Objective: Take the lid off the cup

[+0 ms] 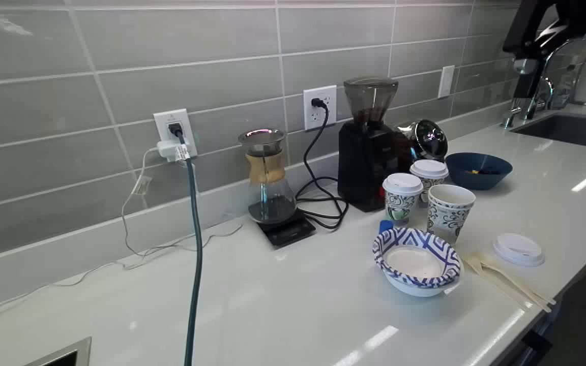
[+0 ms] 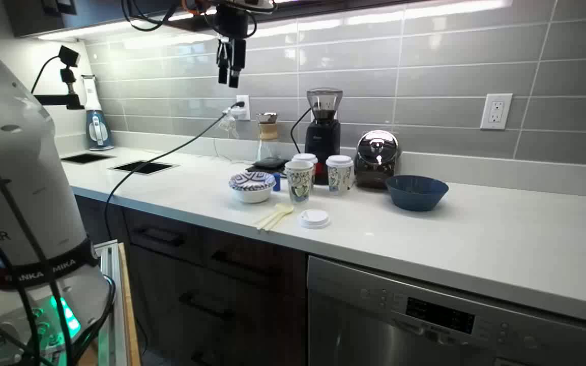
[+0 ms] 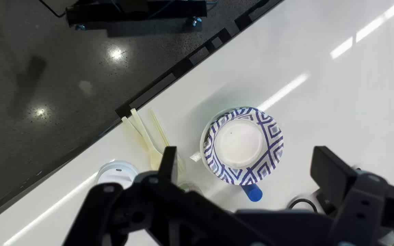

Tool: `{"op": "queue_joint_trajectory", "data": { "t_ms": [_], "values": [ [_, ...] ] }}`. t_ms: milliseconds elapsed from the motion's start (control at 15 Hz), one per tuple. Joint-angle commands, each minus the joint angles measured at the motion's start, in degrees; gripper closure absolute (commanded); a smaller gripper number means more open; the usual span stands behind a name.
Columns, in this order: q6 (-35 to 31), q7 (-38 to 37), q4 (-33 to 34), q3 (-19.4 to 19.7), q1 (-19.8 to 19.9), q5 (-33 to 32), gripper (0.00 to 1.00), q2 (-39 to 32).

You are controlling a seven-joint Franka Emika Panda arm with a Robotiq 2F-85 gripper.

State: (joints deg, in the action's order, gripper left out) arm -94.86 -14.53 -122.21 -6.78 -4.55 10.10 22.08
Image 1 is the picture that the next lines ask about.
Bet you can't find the white plastic cup lid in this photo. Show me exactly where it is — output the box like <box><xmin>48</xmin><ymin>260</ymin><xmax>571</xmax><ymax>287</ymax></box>
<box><xmin>382</xmin><ymin>174</ymin><xmax>422</xmax><ymax>195</ymax></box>

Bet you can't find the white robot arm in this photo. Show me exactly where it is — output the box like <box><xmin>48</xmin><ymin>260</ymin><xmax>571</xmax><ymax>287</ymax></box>
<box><xmin>503</xmin><ymin>0</ymin><xmax>586</xmax><ymax>59</ymax></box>

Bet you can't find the patterned cup formerly lidded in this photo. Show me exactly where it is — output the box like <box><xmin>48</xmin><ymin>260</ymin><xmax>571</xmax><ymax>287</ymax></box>
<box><xmin>385</xmin><ymin>194</ymin><xmax>419</xmax><ymax>225</ymax></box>

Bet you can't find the rear lidded paper cup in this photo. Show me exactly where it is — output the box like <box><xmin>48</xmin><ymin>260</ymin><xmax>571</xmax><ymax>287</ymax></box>
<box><xmin>408</xmin><ymin>159</ymin><xmax>448</xmax><ymax>205</ymax></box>

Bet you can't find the open patterned paper cup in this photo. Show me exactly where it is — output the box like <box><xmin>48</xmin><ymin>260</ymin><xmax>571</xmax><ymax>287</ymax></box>
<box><xmin>426</xmin><ymin>184</ymin><xmax>476</xmax><ymax>243</ymax></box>

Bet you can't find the white lid on counter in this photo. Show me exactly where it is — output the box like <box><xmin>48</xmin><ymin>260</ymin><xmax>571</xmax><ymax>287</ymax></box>
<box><xmin>491</xmin><ymin>235</ymin><xmax>544</xmax><ymax>266</ymax></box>

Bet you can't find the glass pour-over carafe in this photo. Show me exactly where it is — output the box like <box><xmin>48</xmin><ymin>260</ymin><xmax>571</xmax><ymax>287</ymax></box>
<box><xmin>238</xmin><ymin>126</ymin><xmax>295</xmax><ymax>223</ymax></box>

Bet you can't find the black coffee scale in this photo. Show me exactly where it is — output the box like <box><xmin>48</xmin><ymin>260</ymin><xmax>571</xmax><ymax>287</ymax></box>
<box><xmin>260</xmin><ymin>211</ymin><xmax>315</xmax><ymax>248</ymax></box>

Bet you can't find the black coffee grinder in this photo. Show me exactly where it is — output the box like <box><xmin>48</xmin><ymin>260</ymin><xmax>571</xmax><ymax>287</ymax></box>
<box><xmin>338</xmin><ymin>77</ymin><xmax>405</xmax><ymax>211</ymax></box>

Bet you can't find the blue bottle cap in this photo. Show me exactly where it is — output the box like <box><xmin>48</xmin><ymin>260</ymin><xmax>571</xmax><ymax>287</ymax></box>
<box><xmin>379</xmin><ymin>219</ymin><xmax>393</xmax><ymax>233</ymax></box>

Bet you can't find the chrome round appliance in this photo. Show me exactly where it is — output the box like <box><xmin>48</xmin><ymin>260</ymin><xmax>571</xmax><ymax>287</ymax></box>
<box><xmin>398</xmin><ymin>120</ymin><xmax>448</xmax><ymax>161</ymax></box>

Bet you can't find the blue white patterned bowl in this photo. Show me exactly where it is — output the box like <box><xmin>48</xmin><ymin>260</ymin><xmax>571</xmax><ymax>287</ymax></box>
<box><xmin>371</xmin><ymin>229</ymin><xmax>462</xmax><ymax>298</ymax></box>

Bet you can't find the dark blue bowl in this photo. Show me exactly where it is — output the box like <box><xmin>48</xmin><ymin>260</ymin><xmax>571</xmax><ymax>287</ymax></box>
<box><xmin>445</xmin><ymin>153</ymin><xmax>512</xmax><ymax>192</ymax></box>

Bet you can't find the chrome sink faucet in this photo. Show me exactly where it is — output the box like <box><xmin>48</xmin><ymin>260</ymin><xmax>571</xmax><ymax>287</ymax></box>
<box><xmin>500</xmin><ymin>35</ymin><xmax>586</xmax><ymax>129</ymax></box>

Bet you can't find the middle wall outlet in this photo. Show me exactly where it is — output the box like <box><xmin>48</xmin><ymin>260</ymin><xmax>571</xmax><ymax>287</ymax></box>
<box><xmin>303</xmin><ymin>86</ymin><xmax>335</xmax><ymax>131</ymax></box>

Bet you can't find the wall outlet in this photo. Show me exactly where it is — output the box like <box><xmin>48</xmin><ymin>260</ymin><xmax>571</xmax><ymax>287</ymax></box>
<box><xmin>154</xmin><ymin>108</ymin><xmax>196</xmax><ymax>162</ymax></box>
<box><xmin>437</xmin><ymin>66</ymin><xmax>456</xmax><ymax>97</ymax></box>
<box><xmin>303</xmin><ymin>86</ymin><xmax>335</xmax><ymax>131</ymax></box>

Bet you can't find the black grinder power cord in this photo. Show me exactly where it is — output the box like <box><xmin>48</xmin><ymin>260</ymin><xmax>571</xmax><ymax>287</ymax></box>
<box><xmin>295</xmin><ymin>97</ymin><xmax>350</xmax><ymax>233</ymax></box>

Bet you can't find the left wall outlet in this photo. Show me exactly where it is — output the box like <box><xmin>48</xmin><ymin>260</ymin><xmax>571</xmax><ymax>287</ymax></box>
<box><xmin>154</xmin><ymin>108</ymin><xmax>196</xmax><ymax>162</ymax></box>

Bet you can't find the white thin cable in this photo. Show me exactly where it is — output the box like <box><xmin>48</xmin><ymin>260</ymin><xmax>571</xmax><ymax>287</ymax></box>
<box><xmin>0</xmin><ymin>145</ymin><xmax>247</xmax><ymax>327</ymax></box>

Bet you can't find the right wall outlet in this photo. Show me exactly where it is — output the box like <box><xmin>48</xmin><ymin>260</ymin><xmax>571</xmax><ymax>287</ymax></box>
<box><xmin>437</xmin><ymin>66</ymin><xmax>456</xmax><ymax>97</ymax></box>

